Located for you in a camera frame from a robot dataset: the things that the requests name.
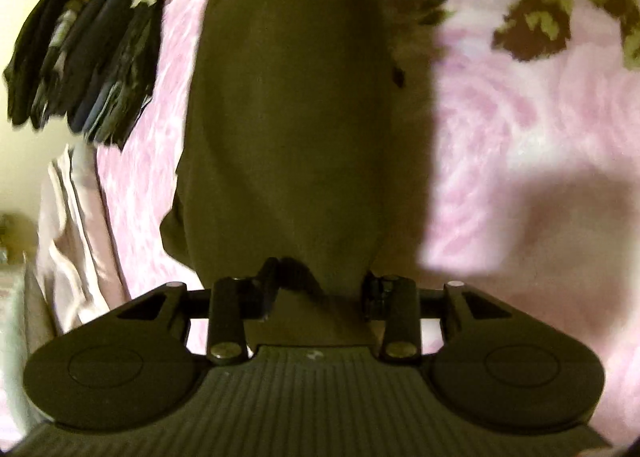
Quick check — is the pink floral bed sheet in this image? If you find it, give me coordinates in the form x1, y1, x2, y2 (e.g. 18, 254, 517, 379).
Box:
95, 0, 640, 443

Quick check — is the stack of dark folded clothes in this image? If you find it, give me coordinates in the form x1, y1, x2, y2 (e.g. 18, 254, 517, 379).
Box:
2, 0, 166, 148

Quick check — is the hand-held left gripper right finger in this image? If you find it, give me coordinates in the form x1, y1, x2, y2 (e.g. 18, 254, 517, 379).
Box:
362, 271, 506, 365

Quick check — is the dark brown garment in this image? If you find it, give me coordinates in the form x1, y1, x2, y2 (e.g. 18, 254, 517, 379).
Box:
160, 0, 401, 348

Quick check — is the beige blanket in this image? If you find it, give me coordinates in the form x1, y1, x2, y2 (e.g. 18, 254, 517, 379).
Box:
35, 144, 133, 335

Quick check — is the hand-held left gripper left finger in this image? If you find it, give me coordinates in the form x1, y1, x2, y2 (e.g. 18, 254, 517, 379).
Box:
117, 257, 282, 365

